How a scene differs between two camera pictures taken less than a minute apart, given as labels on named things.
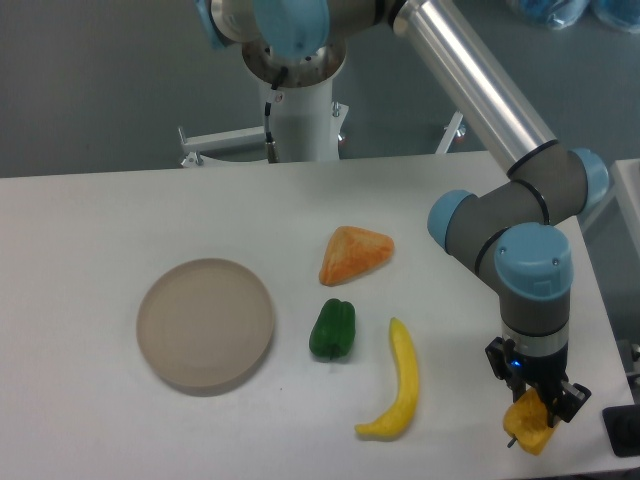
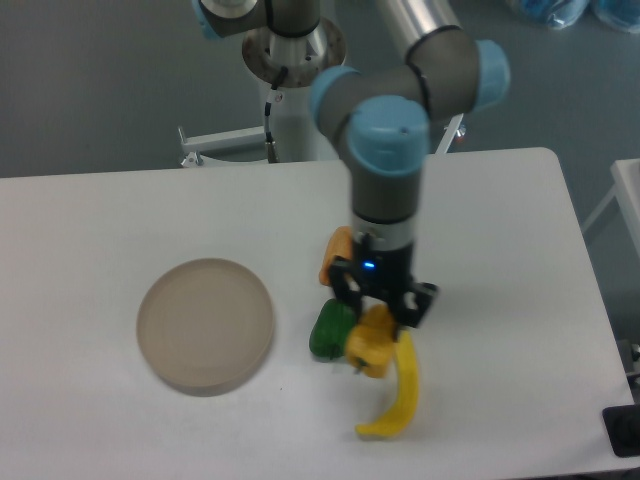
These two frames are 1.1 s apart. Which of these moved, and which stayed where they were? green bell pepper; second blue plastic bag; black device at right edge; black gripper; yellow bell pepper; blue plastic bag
Moved: yellow bell pepper; black gripper
Stayed: second blue plastic bag; black device at right edge; blue plastic bag; green bell pepper
